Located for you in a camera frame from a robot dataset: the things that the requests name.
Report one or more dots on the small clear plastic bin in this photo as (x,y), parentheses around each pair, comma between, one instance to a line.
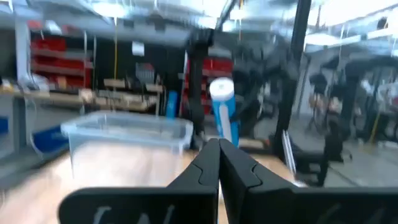
(124,130)

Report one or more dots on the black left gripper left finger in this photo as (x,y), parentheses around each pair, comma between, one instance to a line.
(186,202)

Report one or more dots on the black frame post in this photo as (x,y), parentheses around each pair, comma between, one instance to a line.
(196,81)
(293,77)

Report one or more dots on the blue silicone sealant tube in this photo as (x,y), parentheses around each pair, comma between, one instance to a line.
(222,102)

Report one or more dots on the blue upright cylinder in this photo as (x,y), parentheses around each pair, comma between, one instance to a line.
(171,104)

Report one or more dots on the wooden workbench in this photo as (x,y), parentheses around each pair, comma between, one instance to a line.
(68,99)

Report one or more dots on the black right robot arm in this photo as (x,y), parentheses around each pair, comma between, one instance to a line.
(258,93)

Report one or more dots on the red bin wall shelving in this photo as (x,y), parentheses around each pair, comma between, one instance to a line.
(56,62)

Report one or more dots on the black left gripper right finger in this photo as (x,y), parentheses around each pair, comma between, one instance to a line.
(264,202)

